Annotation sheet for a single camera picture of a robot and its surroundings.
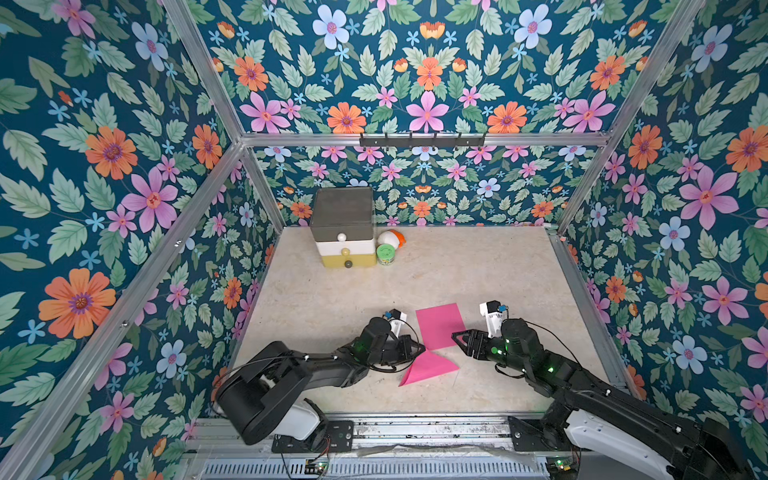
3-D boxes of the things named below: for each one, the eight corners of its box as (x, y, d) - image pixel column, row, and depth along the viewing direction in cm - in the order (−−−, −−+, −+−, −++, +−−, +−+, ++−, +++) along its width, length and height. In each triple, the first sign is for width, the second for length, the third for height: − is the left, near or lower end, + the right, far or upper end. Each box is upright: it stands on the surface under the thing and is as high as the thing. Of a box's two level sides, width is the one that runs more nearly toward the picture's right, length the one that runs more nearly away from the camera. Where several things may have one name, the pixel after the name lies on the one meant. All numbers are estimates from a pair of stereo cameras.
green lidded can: (376, 266, 111) (375, 257, 106) (378, 253, 115) (376, 243, 111) (396, 266, 111) (395, 257, 106) (396, 253, 115) (396, 243, 111)
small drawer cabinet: (316, 272, 109) (301, 234, 93) (329, 220, 126) (317, 181, 111) (374, 272, 109) (369, 234, 93) (379, 220, 126) (375, 181, 111)
